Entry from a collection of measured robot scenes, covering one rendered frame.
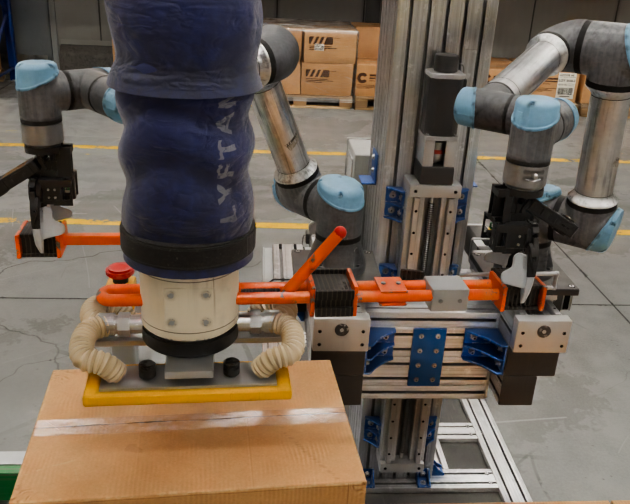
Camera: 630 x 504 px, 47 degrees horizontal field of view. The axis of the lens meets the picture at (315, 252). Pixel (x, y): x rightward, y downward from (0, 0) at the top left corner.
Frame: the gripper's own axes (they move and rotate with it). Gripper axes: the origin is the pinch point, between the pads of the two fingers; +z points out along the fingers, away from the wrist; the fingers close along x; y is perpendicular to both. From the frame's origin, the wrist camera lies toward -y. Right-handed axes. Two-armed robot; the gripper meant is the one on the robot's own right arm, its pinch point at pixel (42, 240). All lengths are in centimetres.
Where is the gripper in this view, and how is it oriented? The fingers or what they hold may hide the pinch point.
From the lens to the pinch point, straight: 156.8
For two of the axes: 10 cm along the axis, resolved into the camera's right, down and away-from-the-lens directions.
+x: -1.4, -4.0, 9.1
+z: -0.5, 9.2, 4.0
